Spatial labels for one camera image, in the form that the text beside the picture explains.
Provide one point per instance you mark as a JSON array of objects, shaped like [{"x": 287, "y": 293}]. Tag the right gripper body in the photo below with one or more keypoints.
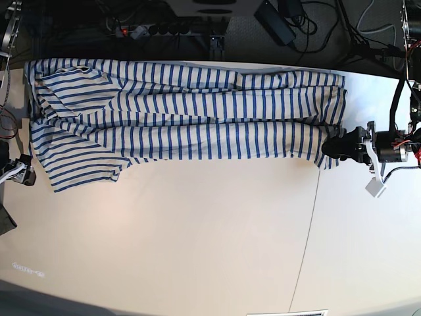
[{"x": 20, "y": 170}]

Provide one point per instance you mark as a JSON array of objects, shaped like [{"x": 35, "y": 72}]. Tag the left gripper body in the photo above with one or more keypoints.
[{"x": 366, "y": 149}]

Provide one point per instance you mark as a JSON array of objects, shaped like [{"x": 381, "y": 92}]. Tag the blue white striped T-shirt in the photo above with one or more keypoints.
[{"x": 93, "y": 118}]

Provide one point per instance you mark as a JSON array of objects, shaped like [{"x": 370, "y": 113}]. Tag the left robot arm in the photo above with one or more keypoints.
[{"x": 392, "y": 150}]

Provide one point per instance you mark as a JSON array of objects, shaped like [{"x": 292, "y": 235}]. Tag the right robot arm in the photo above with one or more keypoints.
[{"x": 11, "y": 14}]

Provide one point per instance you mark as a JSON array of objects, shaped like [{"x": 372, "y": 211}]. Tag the dark cloth at edge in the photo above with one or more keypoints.
[{"x": 7, "y": 223}]

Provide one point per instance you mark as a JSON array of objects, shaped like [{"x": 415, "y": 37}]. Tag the upper black power adapter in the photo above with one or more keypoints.
[{"x": 274, "y": 24}]

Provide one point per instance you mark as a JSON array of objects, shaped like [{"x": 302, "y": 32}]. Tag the black power strip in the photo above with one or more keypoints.
[{"x": 186, "y": 28}]

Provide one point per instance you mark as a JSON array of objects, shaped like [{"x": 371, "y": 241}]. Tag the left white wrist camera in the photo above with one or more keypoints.
[{"x": 375, "y": 188}]

